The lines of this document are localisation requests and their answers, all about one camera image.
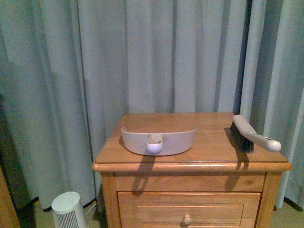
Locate light blue-grey curtain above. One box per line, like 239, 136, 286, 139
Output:
0, 0, 304, 209

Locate beige hand brush black bristles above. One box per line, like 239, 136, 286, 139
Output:
230, 115, 281, 152

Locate beige plastic dustpan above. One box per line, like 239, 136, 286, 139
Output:
121, 127, 197, 156

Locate wooden drawer with knob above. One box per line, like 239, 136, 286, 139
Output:
118, 192, 260, 228

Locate white cylindrical air purifier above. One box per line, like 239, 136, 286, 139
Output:
51, 191, 88, 228

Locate wooden nightstand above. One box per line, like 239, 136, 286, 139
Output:
93, 113, 291, 228

